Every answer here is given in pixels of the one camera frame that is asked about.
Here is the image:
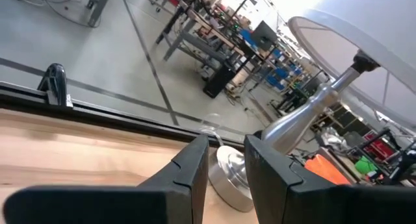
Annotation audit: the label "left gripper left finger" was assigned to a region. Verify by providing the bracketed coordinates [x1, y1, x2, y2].
[3, 134, 210, 224]

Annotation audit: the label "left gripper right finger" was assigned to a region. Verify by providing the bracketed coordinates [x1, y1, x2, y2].
[244, 134, 416, 224]

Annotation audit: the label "orange pumpkin bucket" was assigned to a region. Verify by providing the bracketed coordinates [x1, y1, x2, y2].
[304, 153, 352, 186]

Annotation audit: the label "silver lamp with white shade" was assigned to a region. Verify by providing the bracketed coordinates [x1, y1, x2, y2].
[207, 0, 416, 214]

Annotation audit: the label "green plastic bucket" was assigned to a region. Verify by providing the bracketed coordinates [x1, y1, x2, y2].
[354, 155, 380, 175]

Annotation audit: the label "black box cabinet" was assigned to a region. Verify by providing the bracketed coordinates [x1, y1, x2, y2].
[203, 63, 237, 99]

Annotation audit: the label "red storage bins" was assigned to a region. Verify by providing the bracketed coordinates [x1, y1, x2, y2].
[363, 131, 397, 160]

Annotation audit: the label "blue storage bins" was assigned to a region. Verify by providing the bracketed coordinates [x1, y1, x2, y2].
[240, 29, 300, 92]

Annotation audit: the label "grey metal workbench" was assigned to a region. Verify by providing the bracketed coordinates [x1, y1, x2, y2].
[155, 0, 257, 72]

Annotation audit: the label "black computer monitor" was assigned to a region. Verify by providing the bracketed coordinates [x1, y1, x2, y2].
[252, 20, 279, 51]

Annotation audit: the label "black table clamp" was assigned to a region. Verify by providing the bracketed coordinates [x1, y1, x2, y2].
[37, 63, 74, 108]

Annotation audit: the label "grey metal table legs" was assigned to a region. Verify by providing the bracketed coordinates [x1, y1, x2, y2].
[74, 0, 113, 28]

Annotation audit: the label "clear lamp cord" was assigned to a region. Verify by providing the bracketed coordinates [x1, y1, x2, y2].
[198, 112, 226, 147]

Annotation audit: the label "black aluminium table frame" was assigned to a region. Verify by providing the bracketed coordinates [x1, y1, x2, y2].
[0, 81, 248, 151]

